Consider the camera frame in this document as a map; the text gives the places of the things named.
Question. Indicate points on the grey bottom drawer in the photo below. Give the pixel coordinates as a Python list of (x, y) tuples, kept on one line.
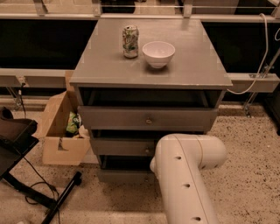
[(131, 177)]

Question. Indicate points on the grey drawer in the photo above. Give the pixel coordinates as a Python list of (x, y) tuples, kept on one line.
[(140, 118), (123, 147), (131, 177)]

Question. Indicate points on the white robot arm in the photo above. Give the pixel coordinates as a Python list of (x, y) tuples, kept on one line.
[(177, 163)]

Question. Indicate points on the grey top drawer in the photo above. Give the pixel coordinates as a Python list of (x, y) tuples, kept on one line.
[(140, 118)]

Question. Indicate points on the grey middle drawer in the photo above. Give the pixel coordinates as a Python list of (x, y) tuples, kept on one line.
[(123, 147)]

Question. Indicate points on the white bowl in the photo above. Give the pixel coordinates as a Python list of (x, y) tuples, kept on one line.
[(158, 53)]

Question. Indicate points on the green snack bag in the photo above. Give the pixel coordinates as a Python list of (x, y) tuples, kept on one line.
[(73, 123)]

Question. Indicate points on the green white soda can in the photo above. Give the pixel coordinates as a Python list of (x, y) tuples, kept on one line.
[(130, 34)]

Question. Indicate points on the cardboard box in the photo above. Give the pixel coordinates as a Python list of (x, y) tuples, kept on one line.
[(58, 148)]

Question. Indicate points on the dark bag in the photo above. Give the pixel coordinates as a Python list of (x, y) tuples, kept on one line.
[(16, 134)]

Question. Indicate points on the black stand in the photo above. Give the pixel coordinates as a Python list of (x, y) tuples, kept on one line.
[(10, 154)]

